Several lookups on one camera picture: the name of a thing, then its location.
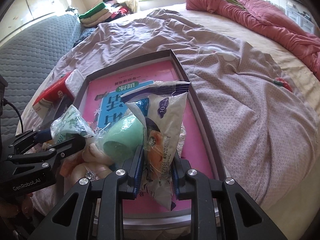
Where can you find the beige bed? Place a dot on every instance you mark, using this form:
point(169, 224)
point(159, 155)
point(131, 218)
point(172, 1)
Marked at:
point(262, 47)

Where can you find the red and white tissue box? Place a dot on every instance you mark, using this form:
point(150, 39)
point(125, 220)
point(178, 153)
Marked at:
point(53, 90)

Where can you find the plush bear in pink dress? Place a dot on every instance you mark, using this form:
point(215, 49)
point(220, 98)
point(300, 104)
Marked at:
point(97, 155)

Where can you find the pink quilt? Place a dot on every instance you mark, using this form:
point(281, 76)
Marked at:
point(275, 25)

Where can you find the dark blue box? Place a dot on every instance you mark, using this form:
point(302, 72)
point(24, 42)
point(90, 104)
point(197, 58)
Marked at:
point(60, 107)

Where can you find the person's left hand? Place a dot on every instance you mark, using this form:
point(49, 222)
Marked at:
point(26, 206)

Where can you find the cluttered white dresser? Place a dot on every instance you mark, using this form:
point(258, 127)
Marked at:
point(300, 17)

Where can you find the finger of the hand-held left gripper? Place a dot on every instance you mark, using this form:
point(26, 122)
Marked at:
point(43, 136)
point(70, 146)

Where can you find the pile of folded clothes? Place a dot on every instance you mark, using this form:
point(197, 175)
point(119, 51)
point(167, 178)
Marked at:
point(100, 15)

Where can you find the white blue-topped snack bag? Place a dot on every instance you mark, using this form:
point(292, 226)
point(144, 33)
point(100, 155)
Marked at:
point(162, 110)

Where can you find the grey quilted headboard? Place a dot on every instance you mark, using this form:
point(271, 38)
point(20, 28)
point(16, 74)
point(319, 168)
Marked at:
point(32, 52)

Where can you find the dark patterned cloth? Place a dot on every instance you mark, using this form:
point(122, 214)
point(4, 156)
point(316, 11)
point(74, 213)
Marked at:
point(83, 36)

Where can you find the pink book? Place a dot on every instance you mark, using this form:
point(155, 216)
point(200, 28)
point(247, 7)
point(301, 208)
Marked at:
point(160, 72)

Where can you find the green white tissue pack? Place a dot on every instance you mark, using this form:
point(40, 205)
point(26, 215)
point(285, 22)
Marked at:
point(68, 125)

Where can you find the tree print wall panel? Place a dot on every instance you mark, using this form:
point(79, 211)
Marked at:
point(37, 7)

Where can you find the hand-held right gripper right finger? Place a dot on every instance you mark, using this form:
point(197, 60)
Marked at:
point(175, 180)

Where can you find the shallow brown cardboard box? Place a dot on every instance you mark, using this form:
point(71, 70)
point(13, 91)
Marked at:
point(200, 116)

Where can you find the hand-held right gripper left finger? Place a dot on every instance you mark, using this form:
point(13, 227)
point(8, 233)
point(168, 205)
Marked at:
point(138, 165)

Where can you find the green cloth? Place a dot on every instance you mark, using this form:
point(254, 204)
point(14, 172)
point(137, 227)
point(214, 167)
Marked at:
point(232, 0)

